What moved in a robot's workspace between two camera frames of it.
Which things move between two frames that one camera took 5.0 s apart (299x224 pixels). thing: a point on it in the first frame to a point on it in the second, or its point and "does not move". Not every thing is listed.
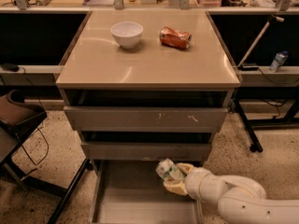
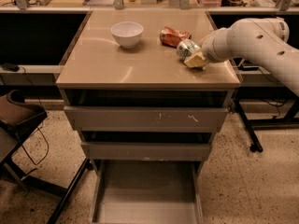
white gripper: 193,181 to 209,49
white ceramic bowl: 127,34 does not move
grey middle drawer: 137,151 does not move
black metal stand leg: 256,146 does not move
